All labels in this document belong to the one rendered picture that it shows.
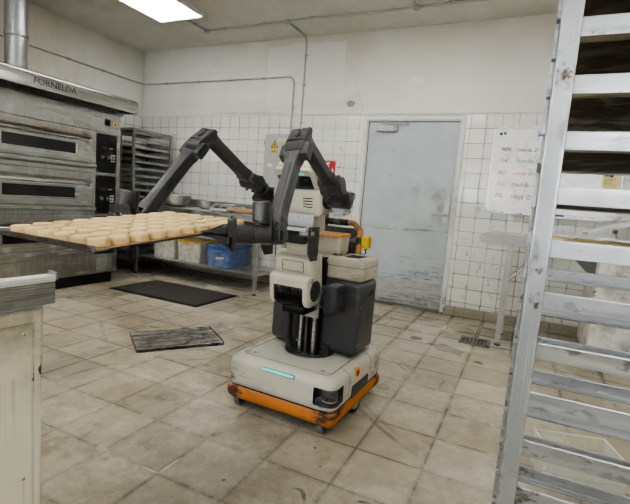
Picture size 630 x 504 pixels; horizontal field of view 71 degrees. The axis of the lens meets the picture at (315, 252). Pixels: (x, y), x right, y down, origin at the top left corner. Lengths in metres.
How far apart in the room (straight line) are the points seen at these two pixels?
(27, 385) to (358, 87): 4.72
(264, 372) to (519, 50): 3.96
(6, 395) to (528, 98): 4.66
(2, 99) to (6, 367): 3.90
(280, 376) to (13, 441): 1.36
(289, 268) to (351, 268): 0.34
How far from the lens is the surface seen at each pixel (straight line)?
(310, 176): 2.05
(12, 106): 4.85
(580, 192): 0.85
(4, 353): 1.06
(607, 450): 2.44
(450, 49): 5.17
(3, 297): 1.04
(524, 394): 0.87
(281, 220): 1.42
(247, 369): 2.35
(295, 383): 2.21
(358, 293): 2.32
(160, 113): 6.90
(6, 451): 1.14
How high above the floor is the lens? 1.10
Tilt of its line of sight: 7 degrees down
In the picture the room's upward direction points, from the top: 5 degrees clockwise
